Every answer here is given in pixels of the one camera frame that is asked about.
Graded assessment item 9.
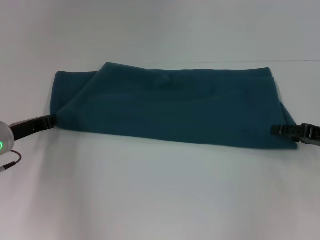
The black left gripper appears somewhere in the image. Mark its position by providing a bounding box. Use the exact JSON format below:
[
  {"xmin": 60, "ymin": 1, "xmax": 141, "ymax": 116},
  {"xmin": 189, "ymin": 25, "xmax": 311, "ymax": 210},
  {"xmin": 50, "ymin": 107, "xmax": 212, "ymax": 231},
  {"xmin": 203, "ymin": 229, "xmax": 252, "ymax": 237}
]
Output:
[{"xmin": 9, "ymin": 114, "xmax": 57, "ymax": 143}]

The left wrist cable with plug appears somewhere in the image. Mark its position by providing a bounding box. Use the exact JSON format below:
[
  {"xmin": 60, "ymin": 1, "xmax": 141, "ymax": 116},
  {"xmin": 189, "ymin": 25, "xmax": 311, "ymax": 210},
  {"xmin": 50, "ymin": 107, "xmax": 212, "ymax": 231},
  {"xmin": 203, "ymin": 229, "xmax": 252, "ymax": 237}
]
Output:
[{"xmin": 0, "ymin": 149, "xmax": 23, "ymax": 174}]

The teal blue t-shirt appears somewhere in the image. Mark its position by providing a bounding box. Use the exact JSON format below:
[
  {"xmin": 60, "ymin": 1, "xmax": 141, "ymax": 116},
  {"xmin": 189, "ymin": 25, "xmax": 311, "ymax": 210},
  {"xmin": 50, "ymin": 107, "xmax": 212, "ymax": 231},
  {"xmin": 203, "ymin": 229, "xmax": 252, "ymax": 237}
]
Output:
[{"xmin": 49, "ymin": 61, "xmax": 300, "ymax": 152}]

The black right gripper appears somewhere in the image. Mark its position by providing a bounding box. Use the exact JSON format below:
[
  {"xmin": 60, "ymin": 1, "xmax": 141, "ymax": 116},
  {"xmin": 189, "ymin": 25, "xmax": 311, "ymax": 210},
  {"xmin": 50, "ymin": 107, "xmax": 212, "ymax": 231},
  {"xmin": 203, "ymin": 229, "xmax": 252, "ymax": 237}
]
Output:
[{"xmin": 270, "ymin": 122, "xmax": 320, "ymax": 148}]

